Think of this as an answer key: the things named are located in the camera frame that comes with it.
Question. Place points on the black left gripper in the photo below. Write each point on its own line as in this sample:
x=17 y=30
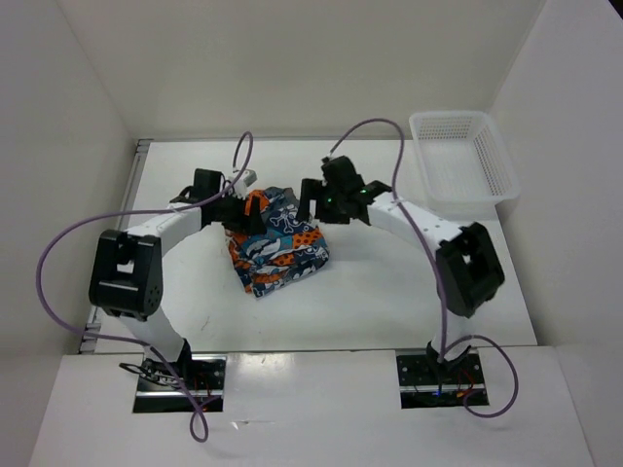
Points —
x=243 y=223

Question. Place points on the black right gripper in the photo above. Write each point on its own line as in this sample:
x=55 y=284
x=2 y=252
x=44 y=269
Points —
x=311 y=190

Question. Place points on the colourful patterned shorts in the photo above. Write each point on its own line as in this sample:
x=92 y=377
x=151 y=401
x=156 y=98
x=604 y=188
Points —
x=288 y=251

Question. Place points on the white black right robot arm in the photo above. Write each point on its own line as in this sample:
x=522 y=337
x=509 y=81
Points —
x=465 y=265

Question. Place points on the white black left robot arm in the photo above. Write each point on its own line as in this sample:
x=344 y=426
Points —
x=127 y=276

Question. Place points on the white plastic basket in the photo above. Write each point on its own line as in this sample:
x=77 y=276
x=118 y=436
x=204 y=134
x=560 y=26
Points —
x=465 y=166

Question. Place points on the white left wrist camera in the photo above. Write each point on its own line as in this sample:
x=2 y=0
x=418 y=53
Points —
x=241 y=181

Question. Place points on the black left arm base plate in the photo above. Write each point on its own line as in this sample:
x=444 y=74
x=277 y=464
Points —
x=158 y=392

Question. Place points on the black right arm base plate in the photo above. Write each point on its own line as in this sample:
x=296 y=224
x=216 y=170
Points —
x=425 y=385

